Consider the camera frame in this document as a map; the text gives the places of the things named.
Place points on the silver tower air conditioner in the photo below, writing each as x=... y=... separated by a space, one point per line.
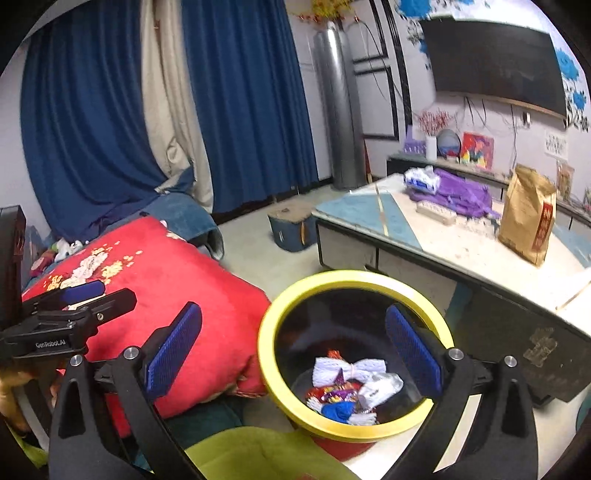
x=341 y=106

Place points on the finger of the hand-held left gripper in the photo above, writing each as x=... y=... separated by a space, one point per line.
x=83 y=290
x=115 y=302

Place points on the white purple plastic bag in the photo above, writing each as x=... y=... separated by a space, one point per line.
x=341 y=371

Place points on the red plush toy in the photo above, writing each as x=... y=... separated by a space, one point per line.
x=42 y=266

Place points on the white green plush toy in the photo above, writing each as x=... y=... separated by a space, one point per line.
x=68 y=249

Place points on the blue curtain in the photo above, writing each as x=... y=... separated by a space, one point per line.
x=87 y=120
x=249 y=101

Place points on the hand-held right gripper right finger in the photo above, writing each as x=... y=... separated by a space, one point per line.
x=413 y=350

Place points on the brown paper bag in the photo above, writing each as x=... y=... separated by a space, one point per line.
x=526 y=217

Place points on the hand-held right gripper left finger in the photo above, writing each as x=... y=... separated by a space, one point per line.
x=175 y=350

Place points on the yellow rim trash bin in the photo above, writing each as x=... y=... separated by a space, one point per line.
x=277 y=318

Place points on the white vase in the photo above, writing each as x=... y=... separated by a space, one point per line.
x=431 y=147

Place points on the black wall television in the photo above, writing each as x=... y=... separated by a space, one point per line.
x=494 y=64

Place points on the purple cloth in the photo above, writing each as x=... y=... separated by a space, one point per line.
x=466 y=196

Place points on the red floral blanket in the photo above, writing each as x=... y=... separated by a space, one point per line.
x=184 y=277

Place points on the yellow artificial flowers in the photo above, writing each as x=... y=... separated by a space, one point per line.
x=330 y=9

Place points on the purple candy wrapper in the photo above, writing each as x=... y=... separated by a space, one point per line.
x=344 y=394

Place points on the white power strip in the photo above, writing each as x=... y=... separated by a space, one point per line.
x=436 y=213

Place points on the colourful painting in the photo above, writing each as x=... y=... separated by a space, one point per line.
x=477 y=151

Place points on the person's left hand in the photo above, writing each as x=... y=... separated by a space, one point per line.
x=14 y=376

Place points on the blue glove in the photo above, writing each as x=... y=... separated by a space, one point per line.
x=339 y=410

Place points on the small red candy wrapper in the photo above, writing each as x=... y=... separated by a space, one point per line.
x=316 y=394

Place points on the purple box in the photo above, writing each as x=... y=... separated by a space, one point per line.
x=414 y=143

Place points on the white blue tissue pack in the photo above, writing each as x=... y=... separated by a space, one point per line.
x=422 y=180

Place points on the red plastic bag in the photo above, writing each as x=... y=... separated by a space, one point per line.
x=335 y=356

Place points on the dark teal cloth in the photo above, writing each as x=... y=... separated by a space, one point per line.
x=203 y=422

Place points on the dark television cabinet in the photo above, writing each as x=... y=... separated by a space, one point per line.
x=401 y=164

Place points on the small picture card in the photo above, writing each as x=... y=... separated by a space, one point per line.
x=565 y=181

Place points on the blue storage stool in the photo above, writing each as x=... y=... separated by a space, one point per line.
x=291 y=228

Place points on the round blue ornament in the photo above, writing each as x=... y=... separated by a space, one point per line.
x=449 y=144

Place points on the person's green clothing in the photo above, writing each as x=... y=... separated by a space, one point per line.
x=268 y=454

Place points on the beige curtain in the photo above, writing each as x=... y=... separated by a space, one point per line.
x=171 y=101

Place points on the white paper sheet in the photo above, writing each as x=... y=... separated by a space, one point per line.
x=556 y=144

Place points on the coffee table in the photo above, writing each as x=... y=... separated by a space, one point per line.
x=369 y=207

